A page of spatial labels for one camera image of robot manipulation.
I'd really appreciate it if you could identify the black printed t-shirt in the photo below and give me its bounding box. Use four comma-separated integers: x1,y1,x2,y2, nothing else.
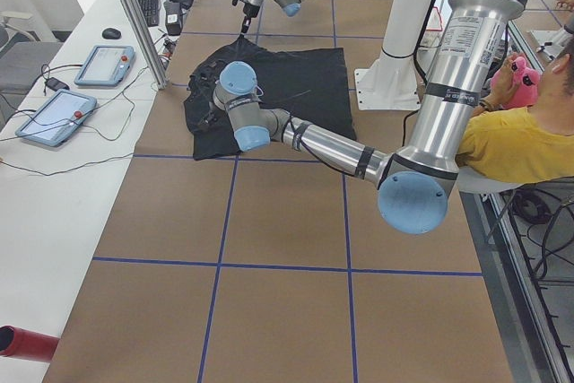
183,37,357,160

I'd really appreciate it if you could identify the black box with label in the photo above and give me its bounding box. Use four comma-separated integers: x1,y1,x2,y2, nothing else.
163,0,183,36

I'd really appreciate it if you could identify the near teach pendant tablet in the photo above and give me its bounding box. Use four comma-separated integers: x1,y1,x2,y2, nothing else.
15,89,98,147

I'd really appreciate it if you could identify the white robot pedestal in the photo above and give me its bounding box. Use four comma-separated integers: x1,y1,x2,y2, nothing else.
355,0,434,111

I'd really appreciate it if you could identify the red cylinder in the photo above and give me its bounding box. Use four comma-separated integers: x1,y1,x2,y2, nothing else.
1,326,60,362

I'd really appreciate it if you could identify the black computer mouse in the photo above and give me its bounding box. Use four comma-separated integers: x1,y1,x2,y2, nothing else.
101,28,122,40

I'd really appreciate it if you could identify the person in yellow shirt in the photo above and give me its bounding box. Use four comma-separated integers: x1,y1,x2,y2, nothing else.
456,41,573,184

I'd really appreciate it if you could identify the aluminium frame post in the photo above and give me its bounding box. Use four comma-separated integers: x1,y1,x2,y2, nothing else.
120,0,168,90

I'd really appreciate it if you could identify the black keyboard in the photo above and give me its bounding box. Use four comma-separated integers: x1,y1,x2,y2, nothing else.
137,0,160,27

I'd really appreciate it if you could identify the far teach pendant tablet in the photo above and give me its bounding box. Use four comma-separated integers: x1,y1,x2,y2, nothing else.
74,45,135,87

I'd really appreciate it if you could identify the grey office chair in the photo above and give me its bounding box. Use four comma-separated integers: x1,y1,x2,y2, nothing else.
1,11,63,94

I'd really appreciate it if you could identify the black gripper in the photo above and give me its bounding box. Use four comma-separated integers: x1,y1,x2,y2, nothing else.
241,3,257,34

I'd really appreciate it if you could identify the pink plush toy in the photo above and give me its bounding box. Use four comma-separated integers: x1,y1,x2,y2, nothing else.
499,55,540,109

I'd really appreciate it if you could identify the black power adapter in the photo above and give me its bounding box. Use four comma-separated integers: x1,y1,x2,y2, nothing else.
45,77,69,91

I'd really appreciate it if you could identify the teach pendant tablet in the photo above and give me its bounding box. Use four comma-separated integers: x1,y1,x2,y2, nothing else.
15,89,98,147
74,45,135,87

